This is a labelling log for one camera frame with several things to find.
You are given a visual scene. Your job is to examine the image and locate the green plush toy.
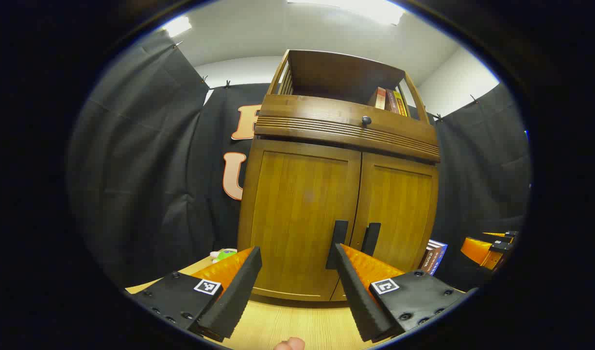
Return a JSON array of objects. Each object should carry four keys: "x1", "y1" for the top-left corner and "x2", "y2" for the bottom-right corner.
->
[{"x1": 210, "y1": 248, "x2": 238, "y2": 263}]

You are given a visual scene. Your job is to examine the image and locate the ceiling light panel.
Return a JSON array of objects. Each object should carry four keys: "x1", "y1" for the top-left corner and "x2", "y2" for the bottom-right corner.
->
[{"x1": 164, "y1": 16, "x2": 193, "y2": 38}]

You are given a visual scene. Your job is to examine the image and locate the wooden cabinet door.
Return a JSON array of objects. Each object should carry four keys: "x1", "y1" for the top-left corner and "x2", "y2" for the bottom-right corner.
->
[
  {"x1": 330, "y1": 152, "x2": 440, "y2": 302},
  {"x1": 238, "y1": 139, "x2": 362, "y2": 302}
]

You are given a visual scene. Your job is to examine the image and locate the wooden drawer with black knob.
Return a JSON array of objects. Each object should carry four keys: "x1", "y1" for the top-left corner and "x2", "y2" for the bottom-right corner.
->
[{"x1": 254, "y1": 95, "x2": 441, "y2": 163}]

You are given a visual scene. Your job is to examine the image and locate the blue upright book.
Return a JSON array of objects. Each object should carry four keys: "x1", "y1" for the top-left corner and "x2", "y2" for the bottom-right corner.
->
[{"x1": 431, "y1": 240, "x2": 448, "y2": 275}]

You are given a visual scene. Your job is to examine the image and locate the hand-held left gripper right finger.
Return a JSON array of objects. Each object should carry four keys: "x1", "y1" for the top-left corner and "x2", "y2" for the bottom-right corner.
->
[{"x1": 334, "y1": 243, "x2": 466, "y2": 343}]

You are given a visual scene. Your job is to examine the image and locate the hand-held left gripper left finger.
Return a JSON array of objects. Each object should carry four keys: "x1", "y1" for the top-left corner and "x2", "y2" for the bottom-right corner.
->
[{"x1": 131, "y1": 246, "x2": 263, "y2": 343}]

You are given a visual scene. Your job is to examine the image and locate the wooden double-door shoe cabinet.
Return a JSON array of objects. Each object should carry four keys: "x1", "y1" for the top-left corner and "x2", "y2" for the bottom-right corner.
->
[{"x1": 237, "y1": 49, "x2": 441, "y2": 302}]

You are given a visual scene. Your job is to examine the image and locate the brown upright book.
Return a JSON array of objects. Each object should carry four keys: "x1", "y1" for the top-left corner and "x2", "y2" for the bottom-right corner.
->
[{"x1": 420, "y1": 243, "x2": 443, "y2": 275}]

